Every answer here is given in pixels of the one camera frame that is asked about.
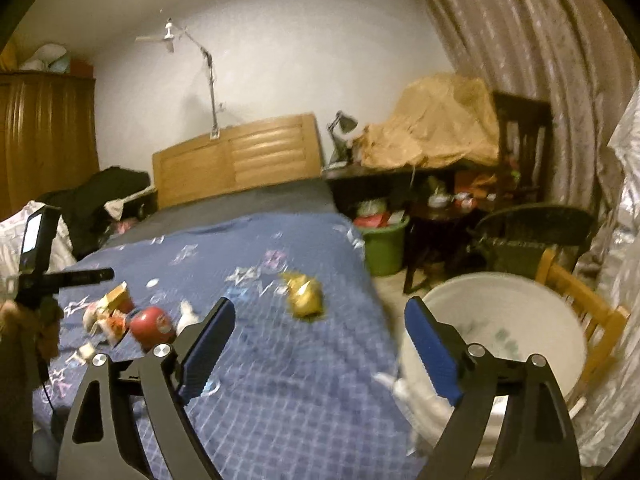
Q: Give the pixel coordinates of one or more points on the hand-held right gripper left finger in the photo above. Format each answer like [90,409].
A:
[207,347]

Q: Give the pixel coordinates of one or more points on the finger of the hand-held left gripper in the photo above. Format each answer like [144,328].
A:
[82,277]
[37,240]

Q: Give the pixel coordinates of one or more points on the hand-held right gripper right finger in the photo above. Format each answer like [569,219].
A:
[432,350]

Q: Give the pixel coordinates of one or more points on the white plastic bucket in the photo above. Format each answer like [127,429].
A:
[500,310]

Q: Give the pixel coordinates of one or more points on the person's left hand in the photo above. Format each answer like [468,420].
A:
[22,322]

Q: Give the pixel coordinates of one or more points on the small white paper scrap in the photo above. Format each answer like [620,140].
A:
[187,314]

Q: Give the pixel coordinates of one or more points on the red round toy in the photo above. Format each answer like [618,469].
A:
[152,327]

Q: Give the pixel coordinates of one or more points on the black clothes pile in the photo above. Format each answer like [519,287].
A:
[100,195]

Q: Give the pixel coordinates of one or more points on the blue checked blanket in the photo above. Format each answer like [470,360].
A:
[280,385]

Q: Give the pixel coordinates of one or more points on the brown wooden wardrobe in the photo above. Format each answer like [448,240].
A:
[45,140]

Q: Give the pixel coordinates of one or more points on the gold foil wrapper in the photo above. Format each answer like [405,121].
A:
[302,294]

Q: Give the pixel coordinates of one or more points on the green plastic bin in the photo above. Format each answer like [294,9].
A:
[385,250]

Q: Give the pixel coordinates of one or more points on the dark round side table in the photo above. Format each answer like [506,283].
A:
[435,230]

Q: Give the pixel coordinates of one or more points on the grey bedsheet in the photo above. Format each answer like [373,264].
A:
[240,205]

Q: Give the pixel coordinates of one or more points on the black wicker chair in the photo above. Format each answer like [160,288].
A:
[530,225]

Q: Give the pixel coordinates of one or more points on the light wooden chair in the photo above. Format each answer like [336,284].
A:
[590,305]

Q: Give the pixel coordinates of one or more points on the red storage box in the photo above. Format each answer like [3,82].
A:
[81,67]

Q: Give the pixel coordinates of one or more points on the white pillow bundle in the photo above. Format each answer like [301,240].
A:
[45,57]

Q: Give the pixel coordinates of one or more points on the orange plastic bag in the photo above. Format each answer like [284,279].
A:
[9,55]

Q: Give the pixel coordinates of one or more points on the dark wooden desk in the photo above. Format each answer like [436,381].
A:
[350,180]

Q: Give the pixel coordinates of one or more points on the wooden headboard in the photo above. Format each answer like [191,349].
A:
[235,160]

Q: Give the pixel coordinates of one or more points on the metal clamp pole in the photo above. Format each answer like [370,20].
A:
[214,95]

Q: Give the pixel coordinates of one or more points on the orange cover cloth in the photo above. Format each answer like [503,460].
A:
[430,125]

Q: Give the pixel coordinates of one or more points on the silver foil sheet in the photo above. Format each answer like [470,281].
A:
[622,210]

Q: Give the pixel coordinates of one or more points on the dark wooden chair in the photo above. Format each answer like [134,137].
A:
[525,130]

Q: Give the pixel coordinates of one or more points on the white ceiling fan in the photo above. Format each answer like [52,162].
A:
[167,35]

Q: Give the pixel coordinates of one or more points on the black desk lamp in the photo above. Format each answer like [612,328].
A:
[345,122]

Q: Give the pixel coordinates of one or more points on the patterned beige curtain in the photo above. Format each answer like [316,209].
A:
[525,35]

